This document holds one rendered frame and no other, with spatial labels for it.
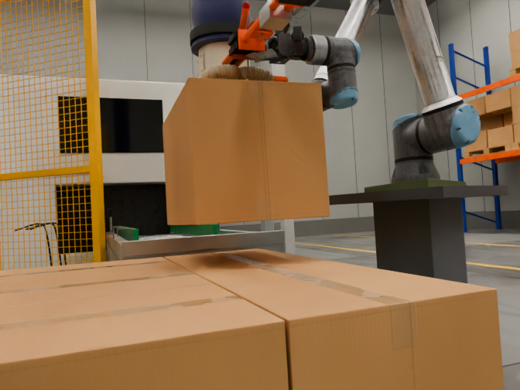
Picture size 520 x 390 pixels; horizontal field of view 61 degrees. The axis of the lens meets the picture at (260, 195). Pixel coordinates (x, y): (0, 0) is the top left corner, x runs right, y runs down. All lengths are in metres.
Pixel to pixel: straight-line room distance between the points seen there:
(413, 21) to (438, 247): 0.83
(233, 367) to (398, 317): 0.27
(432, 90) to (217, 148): 0.89
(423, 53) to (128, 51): 10.01
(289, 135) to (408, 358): 0.75
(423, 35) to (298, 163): 0.75
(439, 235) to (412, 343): 1.07
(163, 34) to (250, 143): 10.48
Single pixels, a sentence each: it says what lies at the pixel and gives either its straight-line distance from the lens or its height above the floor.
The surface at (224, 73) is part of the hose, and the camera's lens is 1.42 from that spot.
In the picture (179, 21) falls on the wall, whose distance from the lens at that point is 11.87.
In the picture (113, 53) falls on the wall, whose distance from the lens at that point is 11.38.
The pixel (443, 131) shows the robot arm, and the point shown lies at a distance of 1.77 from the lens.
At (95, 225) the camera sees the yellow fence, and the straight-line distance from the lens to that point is 2.61.
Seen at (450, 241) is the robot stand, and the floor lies 0.54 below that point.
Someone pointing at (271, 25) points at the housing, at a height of 1.17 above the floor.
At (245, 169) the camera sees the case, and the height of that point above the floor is 0.82.
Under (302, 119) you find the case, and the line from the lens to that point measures 1.33.
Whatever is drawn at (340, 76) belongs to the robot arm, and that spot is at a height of 1.10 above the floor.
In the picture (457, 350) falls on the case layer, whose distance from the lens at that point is 0.84.
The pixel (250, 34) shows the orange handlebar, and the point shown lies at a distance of 1.30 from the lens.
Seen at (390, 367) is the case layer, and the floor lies 0.45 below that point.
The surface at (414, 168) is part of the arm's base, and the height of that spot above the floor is 0.83.
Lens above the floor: 0.70
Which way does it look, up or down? 2 degrees up
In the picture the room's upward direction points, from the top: 3 degrees counter-clockwise
